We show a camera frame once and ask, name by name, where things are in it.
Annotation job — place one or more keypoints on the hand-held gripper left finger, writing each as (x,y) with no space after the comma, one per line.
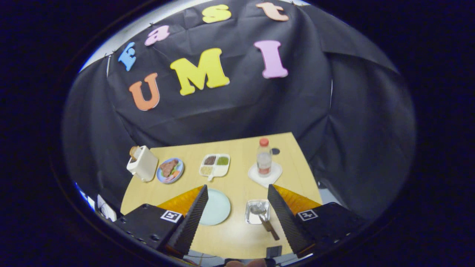
(187,218)

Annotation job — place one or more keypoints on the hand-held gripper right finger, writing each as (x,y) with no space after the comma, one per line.
(287,218)

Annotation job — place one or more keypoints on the pale green round plate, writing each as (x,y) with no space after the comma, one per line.
(217,209)

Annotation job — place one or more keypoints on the black box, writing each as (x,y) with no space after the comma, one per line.
(274,251)

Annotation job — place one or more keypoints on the blue round plate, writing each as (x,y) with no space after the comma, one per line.
(178,172)

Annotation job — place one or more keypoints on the white square coaster plate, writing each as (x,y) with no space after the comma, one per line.
(276,172)

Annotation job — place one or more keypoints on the meat and vegetables food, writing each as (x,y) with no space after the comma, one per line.
(169,168)

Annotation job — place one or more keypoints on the white divided tray of beans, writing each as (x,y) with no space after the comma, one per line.
(215,165)

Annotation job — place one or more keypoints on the clear bottle with red cap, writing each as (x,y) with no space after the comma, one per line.
(264,161)

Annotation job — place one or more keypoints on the dark round table grommet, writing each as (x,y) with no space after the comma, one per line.
(275,151)

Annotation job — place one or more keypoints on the cream toaster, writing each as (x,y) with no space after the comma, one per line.
(144,165)

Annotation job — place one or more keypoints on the white board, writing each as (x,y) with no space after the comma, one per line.
(105,209)

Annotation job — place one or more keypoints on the toast bread slice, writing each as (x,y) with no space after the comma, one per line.
(134,151)

